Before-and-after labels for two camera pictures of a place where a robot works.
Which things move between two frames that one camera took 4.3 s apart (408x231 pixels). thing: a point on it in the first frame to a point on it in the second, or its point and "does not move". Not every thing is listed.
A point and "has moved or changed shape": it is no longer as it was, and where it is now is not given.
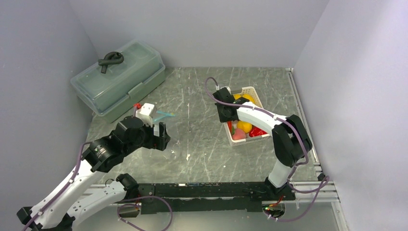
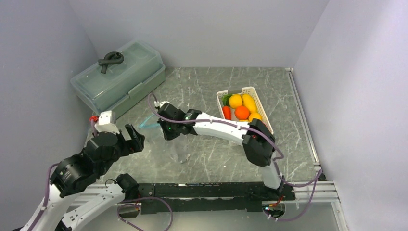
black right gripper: [223, 119] to [168, 136]
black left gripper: [160, 142] to [135, 144]
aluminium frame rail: [323, 190] does not move
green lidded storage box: [107, 95] does not move
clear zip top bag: [166, 114] has moved or changed shape
